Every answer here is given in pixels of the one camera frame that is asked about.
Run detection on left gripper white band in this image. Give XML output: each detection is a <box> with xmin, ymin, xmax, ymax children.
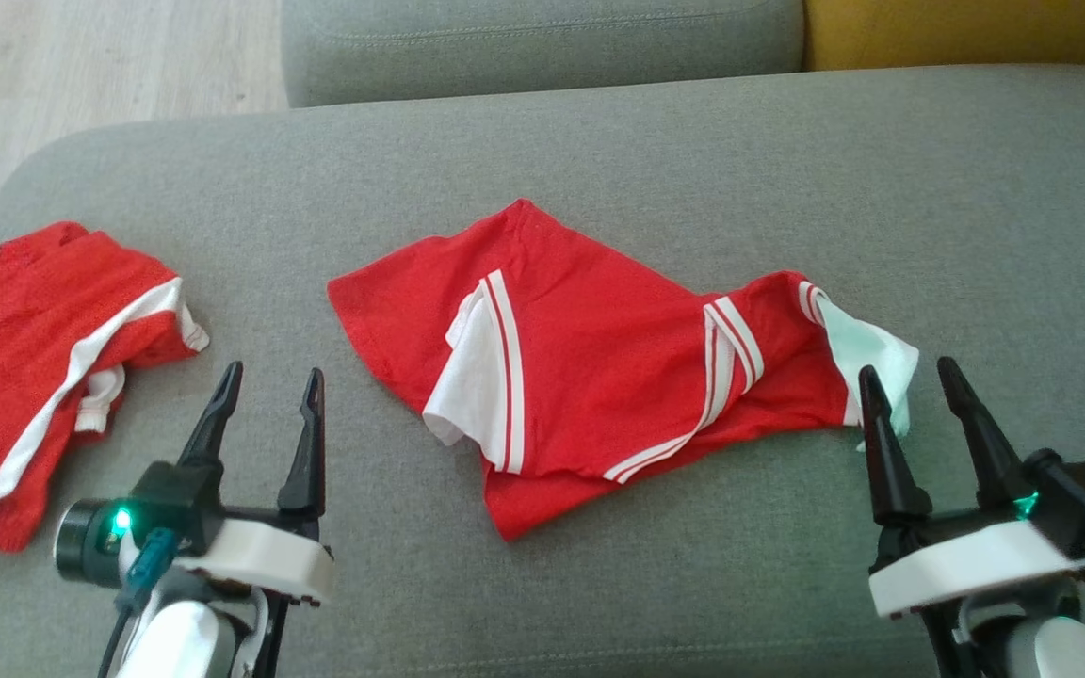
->
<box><xmin>131</xmin><ymin>361</ymin><xmax>337</xmax><ymax>606</ymax></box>

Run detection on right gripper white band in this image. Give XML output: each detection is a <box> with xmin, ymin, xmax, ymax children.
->
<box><xmin>858</xmin><ymin>356</ymin><xmax>1085</xmax><ymax>620</ymax></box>

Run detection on red shorts with white band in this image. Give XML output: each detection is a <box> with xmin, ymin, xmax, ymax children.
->
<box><xmin>0</xmin><ymin>221</ymin><xmax>210</xmax><ymax>553</ymax></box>

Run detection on red jersey with white stripes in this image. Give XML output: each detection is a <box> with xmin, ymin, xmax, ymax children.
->
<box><xmin>327</xmin><ymin>198</ymin><xmax>920</xmax><ymax>542</ymax></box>

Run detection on yellow sofa cushion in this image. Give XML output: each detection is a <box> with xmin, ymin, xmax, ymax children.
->
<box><xmin>802</xmin><ymin>0</ymin><xmax>1085</xmax><ymax>73</ymax></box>

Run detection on grey fabric sofa seat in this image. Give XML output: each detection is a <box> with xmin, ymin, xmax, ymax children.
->
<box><xmin>0</xmin><ymin>64</ymin><xmax>1085</xmax><ymax>678</ymax></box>

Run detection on grey sofa back cushion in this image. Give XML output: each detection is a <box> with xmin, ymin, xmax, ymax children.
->
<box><xmin>281</xmin><ymin>0</ymin><xmax>805</xmax><ymax>108</ymax></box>

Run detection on black cable with blue plug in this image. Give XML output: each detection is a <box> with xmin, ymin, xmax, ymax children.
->
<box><xmin>98</xmin><ymin>527</ymin><xmax>181</xmax><ymax>678</ymax></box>

